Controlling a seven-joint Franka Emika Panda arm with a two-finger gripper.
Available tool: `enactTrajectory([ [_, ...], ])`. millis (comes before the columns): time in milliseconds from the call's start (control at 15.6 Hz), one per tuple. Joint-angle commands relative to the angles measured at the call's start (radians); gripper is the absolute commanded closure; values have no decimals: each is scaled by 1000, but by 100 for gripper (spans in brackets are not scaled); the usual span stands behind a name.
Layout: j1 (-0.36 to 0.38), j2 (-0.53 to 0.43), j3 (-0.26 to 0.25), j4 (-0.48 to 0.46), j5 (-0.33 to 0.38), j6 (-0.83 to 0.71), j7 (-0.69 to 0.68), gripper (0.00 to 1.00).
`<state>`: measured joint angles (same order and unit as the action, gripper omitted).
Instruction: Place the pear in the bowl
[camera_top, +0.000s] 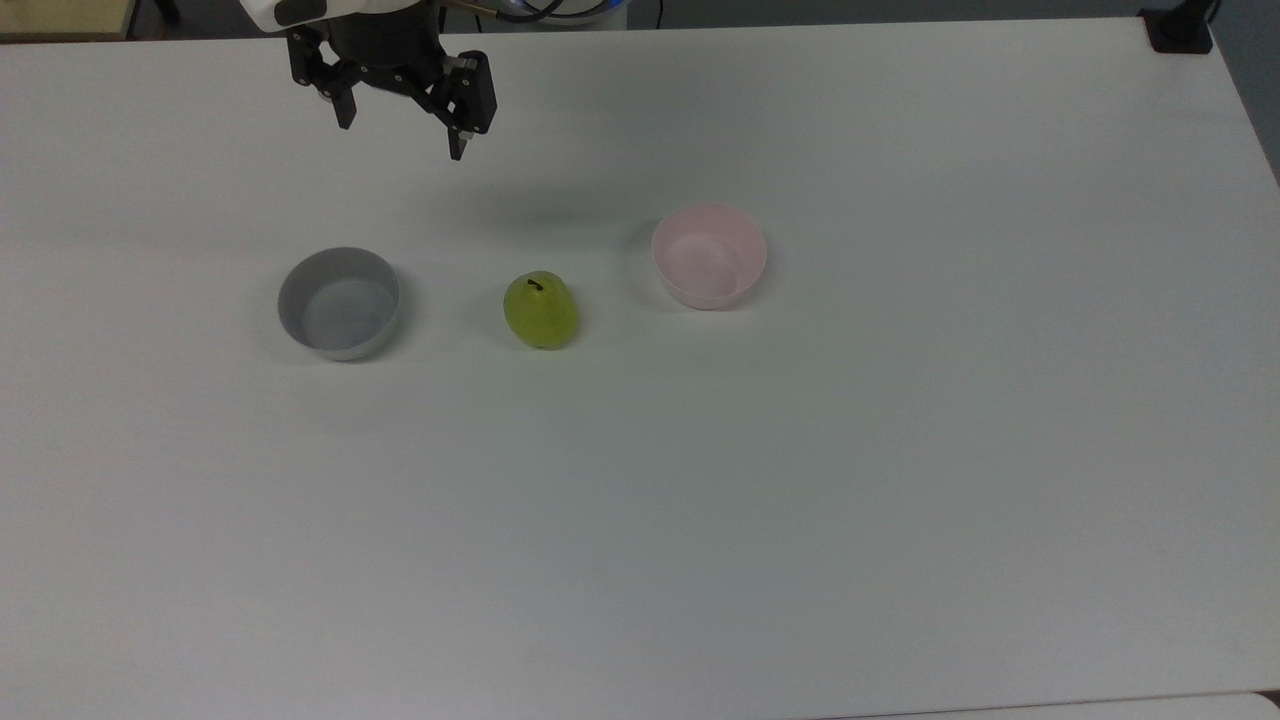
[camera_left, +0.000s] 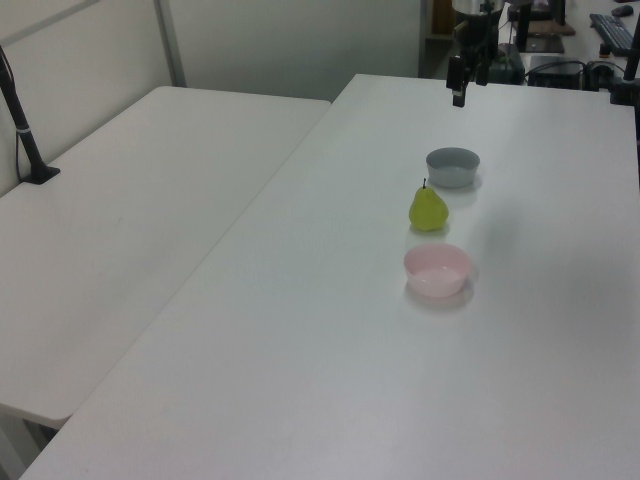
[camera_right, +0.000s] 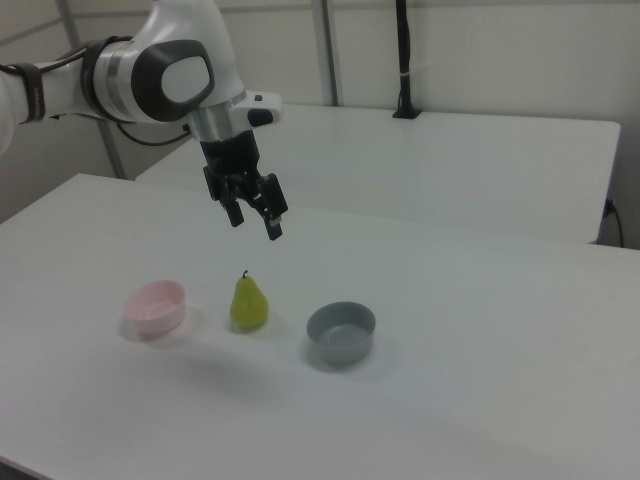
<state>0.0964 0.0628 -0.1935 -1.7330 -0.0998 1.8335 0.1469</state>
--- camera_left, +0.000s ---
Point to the black and green box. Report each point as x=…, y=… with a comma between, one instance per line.
x=510, y=65

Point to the black computer case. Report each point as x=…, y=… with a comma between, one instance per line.
x=555, y=70

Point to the black computer mouse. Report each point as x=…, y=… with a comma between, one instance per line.
x=621, y=10

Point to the black clamped stand pole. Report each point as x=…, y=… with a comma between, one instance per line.
x=627, y=80

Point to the black keyboard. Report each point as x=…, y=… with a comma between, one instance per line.
x=612, y=30

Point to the small black device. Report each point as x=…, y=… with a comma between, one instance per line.
x=599, y=74

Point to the wooden shelf unit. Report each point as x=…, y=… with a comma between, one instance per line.
x=440, y=30

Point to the black monitor stand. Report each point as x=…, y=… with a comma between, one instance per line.
x=525, y=30

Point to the brown wooden board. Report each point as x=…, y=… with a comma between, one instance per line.
x=557, y=29

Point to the grey bowl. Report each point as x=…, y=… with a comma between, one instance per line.
x=452, y=172

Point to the black camera stand with base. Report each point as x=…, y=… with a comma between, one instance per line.
x=22, y=130

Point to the green pear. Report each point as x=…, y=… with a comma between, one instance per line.
x=427, y=212

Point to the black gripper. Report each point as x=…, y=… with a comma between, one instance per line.
x=472, y=35

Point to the grey metal partition post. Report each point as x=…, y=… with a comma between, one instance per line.
x=170, y=45

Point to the pink bowl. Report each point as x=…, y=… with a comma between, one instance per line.
x=437, y=272

